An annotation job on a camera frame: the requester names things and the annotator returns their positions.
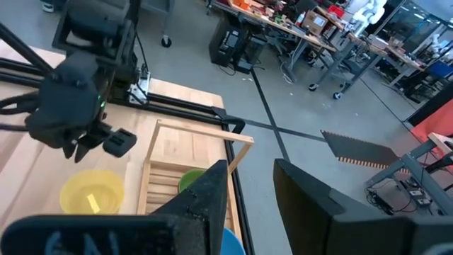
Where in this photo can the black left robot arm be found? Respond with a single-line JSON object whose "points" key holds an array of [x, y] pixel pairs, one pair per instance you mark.
{"points": [[95, 28]]}

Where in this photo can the orange red partition panel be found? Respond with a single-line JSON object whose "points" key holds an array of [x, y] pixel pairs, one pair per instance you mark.
{"points": [[437, 124]]}

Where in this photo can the black aluminium table frame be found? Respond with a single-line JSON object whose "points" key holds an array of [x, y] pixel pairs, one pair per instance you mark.
{"points": [[184, 108]]}

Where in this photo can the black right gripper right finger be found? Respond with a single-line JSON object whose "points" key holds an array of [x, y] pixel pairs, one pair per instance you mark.
{"points": [[311, 219]]}

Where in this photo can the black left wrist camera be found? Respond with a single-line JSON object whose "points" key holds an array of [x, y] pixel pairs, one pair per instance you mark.
{"points": [[120, 142]]}

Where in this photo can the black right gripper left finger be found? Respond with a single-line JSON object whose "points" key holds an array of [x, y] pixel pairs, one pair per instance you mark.
{"points": [[198, 212]]}

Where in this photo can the grey metal stand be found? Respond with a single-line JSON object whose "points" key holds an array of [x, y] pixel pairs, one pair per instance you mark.
{"points": [[417, 173]]}

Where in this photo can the cluttered workbench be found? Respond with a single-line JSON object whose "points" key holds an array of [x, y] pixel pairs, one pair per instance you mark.
{"points": [[283, 26]]}

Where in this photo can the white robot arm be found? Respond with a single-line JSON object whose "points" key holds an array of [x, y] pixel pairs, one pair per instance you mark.
{"points": [[368, 14]]}

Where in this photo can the black floor mat orange edge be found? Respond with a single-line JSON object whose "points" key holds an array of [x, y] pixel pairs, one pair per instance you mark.
{"points": [[361, 152]]}

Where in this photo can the green translucent plastic bowl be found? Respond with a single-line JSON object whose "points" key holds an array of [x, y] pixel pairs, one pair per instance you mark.
{"points": [[189, 178]]}

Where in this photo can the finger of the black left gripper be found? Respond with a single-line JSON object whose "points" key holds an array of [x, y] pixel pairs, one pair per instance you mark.
{"points": [[83, 148], [68, 148]]}

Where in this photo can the wooden slatted shelf rack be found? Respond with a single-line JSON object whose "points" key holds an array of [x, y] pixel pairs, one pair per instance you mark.
{"points": [[159, 180]]}

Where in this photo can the black power strip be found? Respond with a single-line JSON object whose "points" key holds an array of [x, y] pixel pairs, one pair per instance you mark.
{"points": [[417, 202]]}

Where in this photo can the black computer tower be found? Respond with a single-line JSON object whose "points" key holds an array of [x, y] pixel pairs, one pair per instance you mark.
{"points": [[230, 42]]}

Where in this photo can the cardboard box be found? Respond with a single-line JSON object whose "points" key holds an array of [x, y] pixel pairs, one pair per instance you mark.
{"points": [[315, 22]]}

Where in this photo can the yellow translucent plastic bowl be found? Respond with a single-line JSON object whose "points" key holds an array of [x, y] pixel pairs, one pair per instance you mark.
{"points": [[92, 191]]}

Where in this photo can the blue plastic bowl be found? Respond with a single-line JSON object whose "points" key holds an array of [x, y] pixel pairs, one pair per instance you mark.
{"points": [[231, 244]]}

